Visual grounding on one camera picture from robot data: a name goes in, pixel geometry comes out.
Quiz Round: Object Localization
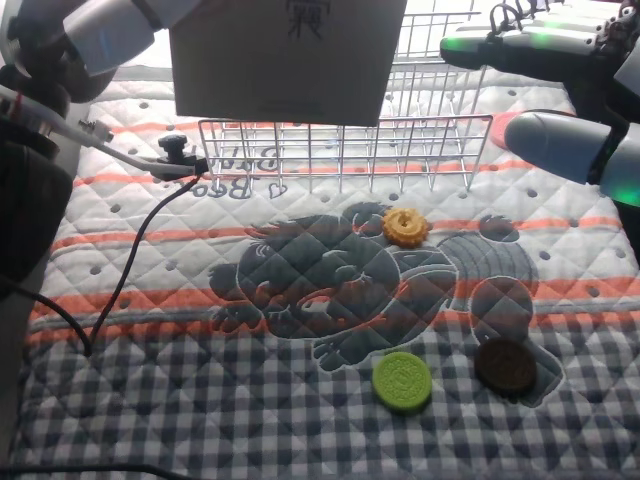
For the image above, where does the yellow toy cookie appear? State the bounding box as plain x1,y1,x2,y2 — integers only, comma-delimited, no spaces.
382,207,431,249

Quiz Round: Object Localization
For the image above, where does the quilt with printed bear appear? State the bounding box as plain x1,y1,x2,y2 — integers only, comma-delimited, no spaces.
9,64,640,480

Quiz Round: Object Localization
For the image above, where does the beige book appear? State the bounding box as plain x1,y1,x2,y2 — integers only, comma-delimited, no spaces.
168,0,409,127

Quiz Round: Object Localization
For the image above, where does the wire dish rack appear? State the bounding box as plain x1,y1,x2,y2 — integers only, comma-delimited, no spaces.
197,10,501,195

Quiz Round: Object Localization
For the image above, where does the brown toy cookie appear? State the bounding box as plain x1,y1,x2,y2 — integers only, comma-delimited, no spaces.
473,338,539,399

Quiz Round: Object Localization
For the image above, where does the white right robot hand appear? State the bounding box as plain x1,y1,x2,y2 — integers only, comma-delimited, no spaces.
438,0,640,207

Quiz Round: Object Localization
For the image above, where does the green toy cookie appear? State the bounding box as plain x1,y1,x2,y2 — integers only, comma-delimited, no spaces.
372,351,434,415

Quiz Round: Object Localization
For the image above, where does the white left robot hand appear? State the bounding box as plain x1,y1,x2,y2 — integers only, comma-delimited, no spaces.
63,0,204,77

